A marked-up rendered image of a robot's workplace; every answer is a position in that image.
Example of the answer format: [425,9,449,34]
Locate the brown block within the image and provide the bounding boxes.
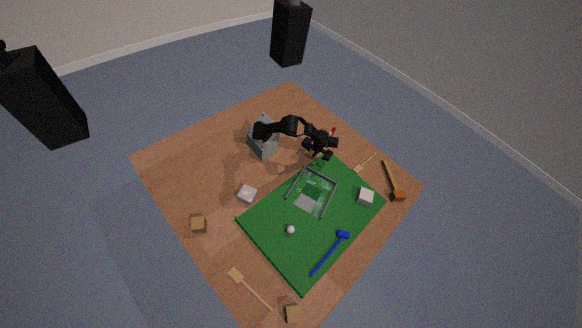
[191,216,207,234]
[284,305,302,324]

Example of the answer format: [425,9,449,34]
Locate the green mat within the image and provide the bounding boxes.
[238,154,387,295]

